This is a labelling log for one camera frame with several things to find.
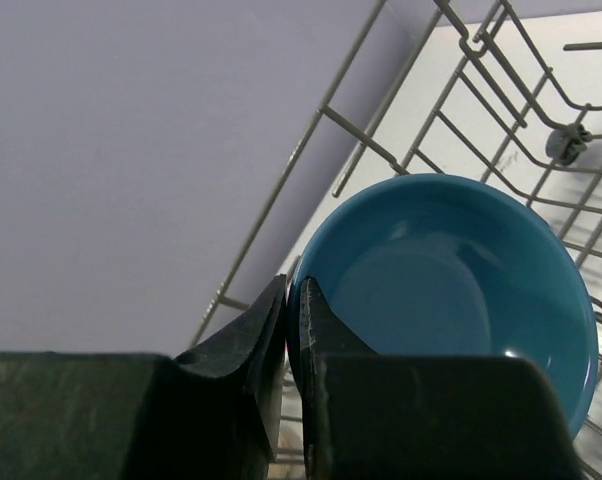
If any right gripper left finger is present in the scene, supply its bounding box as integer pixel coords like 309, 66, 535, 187
0, 275, 286, 479

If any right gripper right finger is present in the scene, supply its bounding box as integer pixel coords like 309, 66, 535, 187
299, 278, 582, 479

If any grey wire dish rack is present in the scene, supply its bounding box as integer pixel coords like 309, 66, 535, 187
196, 1, 602, 479

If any plain blue bowl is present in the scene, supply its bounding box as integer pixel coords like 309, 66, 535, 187
288, 174, 598, 435

